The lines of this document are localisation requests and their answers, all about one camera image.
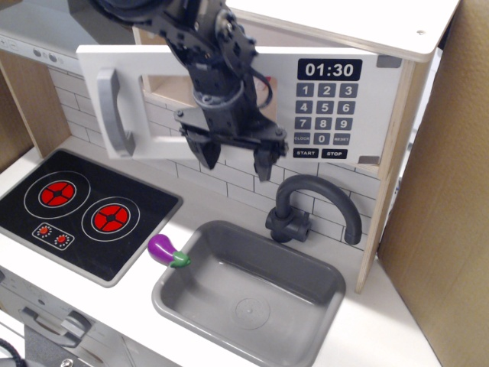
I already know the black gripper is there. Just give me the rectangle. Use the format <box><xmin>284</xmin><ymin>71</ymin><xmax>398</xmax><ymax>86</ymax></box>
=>
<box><xmin>174</xmin><ymin>99</ymin><xmax>287</xmax><ymax>182</ymax></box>

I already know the white microwave door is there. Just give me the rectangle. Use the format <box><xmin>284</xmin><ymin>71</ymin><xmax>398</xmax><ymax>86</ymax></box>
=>
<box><xmin>77</xmin><ymin>45</ymin><xmax>403</xmax><ymax>163</ymax></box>

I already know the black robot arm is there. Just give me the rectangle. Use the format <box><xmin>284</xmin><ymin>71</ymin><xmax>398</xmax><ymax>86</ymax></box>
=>
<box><xmin>90</xmin><ymin>1</ymin><xmax>287</xmax><ymax>181</ymax></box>

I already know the wooden toy microwave cabinet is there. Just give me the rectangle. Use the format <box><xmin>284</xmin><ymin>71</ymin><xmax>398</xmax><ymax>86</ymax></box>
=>
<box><xmin>131</xmin><ymin>0</ymin><xmax>461</xmax><ymax>294</ymax></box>

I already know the red white toy food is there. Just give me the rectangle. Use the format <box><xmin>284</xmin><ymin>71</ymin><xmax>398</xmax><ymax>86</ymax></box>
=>
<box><xmin>254</xmin><ymin>76</ymin><xmax>277</xmax><ymax>93</ymax></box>

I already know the dark grey toy faucet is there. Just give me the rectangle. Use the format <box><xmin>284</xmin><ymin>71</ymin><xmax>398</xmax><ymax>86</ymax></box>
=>
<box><xmin>265</xmin><ymin>174</ymin><xmax>363</xmax><ymax>245</ymax></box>

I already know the purple toy eggplant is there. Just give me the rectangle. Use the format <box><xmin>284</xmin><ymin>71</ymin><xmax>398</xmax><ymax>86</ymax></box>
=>
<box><xmin>147</xmin><ymin>234</ymin><xmax>191</xmax><ymax>268</ymax></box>

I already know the grey plastic sink basin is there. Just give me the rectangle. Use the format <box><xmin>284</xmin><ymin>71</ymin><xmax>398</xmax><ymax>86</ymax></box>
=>
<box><xmin>152</xmin><ymin>221</ymin><xmax>345</xmax><ymax>366</ymax></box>

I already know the black toy stovetop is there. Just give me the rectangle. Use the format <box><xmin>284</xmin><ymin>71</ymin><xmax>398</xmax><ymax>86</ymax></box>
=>
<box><xmin>1</xmin><ymin>150</ymin><xmax>183</xmax><ymax>287</ymax></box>

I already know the brown cardboard panel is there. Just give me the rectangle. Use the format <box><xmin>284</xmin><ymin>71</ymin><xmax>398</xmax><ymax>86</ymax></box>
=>
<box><xmin>378</xmin><ymin>1</ymin><xmax>488</xmax><ymax>366</ymax></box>

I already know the grey range hood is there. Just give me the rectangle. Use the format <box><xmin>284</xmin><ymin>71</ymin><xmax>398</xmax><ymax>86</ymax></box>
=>
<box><xmin>1</xmin><ymin>1</ymin><xmax>135</xmax><ymax>75</ymax></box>

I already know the grey toy oven front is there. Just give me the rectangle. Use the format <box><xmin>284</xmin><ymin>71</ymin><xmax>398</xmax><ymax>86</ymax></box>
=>
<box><xmin>1</xmin><ymin>267</ymin><xmax>176</xmax><ymax>366</ymax></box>

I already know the grey microwave door handle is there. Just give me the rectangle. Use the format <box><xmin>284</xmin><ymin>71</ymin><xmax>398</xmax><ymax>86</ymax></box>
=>
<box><xmin>96</xmin><ymin>68</ymin><xmax>135</xmax><ymax>158</ymax></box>

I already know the grey oven door handle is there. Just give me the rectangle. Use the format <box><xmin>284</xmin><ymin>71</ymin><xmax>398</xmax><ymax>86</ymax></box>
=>
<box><xmin>19</xmin><ymin>307</ymin><xmax>92</xmax><ymax>348</ymax></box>

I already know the black braided cable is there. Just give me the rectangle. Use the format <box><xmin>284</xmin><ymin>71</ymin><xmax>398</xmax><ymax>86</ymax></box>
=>
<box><xmin>0</xmin><ymin>338</ymin><xmax>22</xmax><ymax>367</ymax></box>

